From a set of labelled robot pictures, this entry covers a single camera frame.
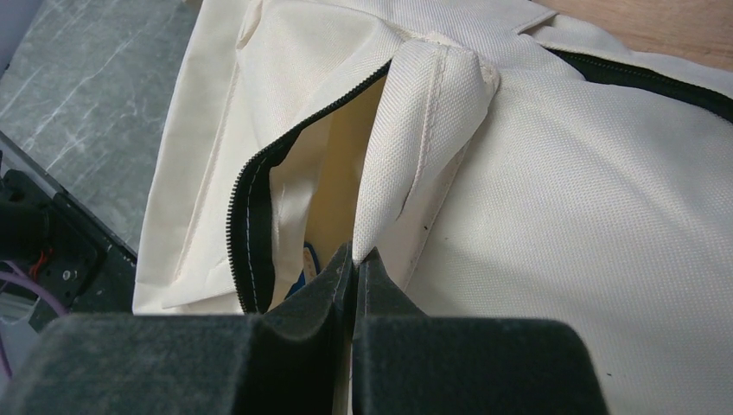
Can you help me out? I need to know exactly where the blue round eraser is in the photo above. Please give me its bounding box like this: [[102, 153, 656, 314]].
[[285, 242, 322, 298]]

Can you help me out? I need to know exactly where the beige canvas backpack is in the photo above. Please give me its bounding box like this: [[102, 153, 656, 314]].
[[132, 1, 732, 414]]

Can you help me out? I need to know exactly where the wooden board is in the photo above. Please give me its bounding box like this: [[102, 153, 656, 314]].
[[541, 0, 732, 71]]

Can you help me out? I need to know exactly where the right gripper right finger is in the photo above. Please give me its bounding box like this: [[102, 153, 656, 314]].
[[352, 251, 608, 414]]

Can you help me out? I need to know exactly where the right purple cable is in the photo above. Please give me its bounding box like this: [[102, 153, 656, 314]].
[[0, 260, 70, 380]]

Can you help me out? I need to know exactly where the black base frame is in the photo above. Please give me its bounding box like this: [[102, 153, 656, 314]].
[[1, 136, 137, 331]]

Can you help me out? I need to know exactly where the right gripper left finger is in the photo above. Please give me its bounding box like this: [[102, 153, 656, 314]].
[[1, 244, 353, 414]]

